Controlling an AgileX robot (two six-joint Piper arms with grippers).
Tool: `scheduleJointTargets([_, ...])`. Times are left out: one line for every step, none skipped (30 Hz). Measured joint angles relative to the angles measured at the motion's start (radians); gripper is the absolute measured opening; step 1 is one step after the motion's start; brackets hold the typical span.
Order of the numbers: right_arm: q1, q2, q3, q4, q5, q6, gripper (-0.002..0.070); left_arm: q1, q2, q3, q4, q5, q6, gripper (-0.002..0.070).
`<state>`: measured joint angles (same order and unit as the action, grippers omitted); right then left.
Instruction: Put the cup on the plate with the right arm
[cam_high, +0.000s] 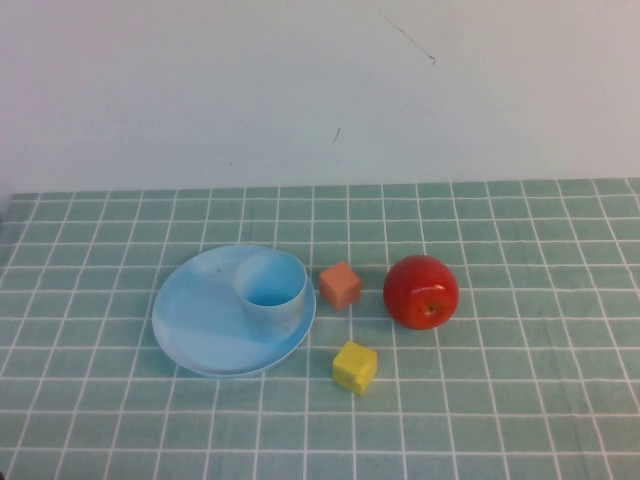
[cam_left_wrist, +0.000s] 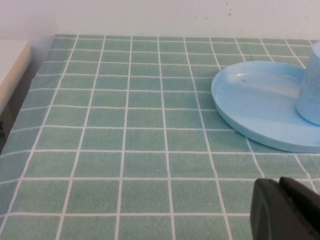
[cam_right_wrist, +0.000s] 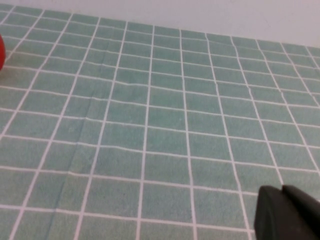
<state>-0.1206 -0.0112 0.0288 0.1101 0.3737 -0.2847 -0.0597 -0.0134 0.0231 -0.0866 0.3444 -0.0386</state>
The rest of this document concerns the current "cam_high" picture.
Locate light blue plastic cup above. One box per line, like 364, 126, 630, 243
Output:
233, 251, 308, 342

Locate light blue plastic plate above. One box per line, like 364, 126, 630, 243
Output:
151, 243, 317, 379

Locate orange foam cube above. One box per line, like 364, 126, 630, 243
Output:
318, 261, 362, 312

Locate red apple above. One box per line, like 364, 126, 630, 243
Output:
382, 254, 460, 331

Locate yellow foam cube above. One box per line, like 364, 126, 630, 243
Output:
331, 340, 379, 396

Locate green checked tablecloth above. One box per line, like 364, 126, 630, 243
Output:
0, 178, 640, 480

